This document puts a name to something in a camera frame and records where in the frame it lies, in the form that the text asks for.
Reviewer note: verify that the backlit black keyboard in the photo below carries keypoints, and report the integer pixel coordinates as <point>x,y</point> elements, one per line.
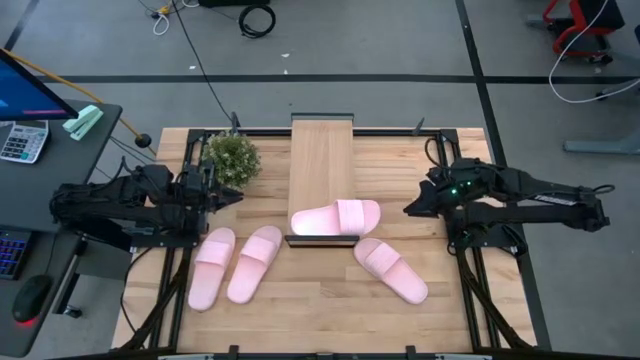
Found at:
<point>12,255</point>

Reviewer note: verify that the computer monitor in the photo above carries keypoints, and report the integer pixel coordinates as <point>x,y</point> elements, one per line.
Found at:
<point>25,95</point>

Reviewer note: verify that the black desk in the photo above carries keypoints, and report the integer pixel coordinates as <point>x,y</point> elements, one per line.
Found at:
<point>60,170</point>

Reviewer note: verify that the green potted plant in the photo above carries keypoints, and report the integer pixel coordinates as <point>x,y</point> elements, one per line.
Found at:
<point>231,159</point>

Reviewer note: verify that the grey table leg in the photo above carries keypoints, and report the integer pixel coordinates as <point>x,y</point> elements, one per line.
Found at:
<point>600,146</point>

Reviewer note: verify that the red and black cart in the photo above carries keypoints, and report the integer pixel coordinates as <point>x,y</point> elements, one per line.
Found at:
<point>575,20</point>

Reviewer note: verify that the black box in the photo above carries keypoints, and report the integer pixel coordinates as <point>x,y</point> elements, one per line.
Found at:
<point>235,2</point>

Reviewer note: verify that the black round foot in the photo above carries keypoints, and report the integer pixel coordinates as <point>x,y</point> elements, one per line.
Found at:
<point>143,140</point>

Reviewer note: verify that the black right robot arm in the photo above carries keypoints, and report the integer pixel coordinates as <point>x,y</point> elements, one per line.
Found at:
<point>525,212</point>

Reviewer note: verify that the pink slide sandal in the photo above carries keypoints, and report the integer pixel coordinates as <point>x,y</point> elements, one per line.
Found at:
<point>210,275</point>
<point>392,272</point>
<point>252,267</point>
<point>335,218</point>

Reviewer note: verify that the black computer mouse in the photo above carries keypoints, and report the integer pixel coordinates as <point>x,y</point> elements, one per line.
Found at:
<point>31,297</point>

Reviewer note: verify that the wooden shelf with black frame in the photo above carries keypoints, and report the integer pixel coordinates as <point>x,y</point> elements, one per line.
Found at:
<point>320,160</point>

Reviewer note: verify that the black desk caster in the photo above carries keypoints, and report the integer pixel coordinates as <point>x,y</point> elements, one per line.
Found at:
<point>73,311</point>

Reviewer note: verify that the grey calculator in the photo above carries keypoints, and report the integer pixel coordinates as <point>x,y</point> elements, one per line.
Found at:
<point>22,142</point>

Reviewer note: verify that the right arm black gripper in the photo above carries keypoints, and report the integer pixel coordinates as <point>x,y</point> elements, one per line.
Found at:
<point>455,182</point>

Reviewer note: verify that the mint green stapler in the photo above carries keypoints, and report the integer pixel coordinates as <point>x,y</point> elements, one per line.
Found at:
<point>83,121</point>

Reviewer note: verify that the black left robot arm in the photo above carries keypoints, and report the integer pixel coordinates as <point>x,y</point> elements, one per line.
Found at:
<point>100,200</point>

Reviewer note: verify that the black aluminium rig frame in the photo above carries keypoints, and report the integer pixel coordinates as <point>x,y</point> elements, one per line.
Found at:
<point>450,134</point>

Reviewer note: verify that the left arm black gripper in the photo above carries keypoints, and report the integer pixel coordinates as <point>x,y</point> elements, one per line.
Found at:
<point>197,192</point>

